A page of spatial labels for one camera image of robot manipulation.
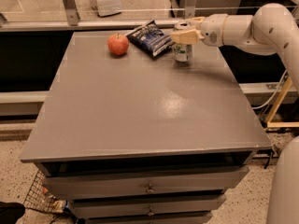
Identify green silver 7up can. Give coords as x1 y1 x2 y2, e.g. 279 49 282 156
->
172 21 192 63

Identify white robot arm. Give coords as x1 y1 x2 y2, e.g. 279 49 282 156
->
171 4 299 224

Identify yellow wooden frame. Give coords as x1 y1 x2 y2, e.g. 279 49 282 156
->
264 77 299 129

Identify metal railing frame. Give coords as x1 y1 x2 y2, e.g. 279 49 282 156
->
0 0 299 33

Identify top drawer knob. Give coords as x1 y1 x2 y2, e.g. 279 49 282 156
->
146 184 155 194

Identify red apple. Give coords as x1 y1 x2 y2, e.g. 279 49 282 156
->
107 34 129 56

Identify drawer knob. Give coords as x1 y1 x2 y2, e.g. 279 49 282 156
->
146 184 155 194
147 208 155 217

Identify white cable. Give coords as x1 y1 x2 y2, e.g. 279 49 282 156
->
251 69 288 111

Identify wire basket on floor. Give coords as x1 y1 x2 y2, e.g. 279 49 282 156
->
23 171 67 214

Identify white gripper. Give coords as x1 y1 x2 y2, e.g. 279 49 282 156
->
170 14 228 47

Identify black object on floor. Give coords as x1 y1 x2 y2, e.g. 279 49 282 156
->
0 202 25 224

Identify blue chip bag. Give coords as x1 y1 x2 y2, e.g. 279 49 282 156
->
126 21 173 57

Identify grey drawer cabinet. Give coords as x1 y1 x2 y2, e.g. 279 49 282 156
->
21 31 271 224

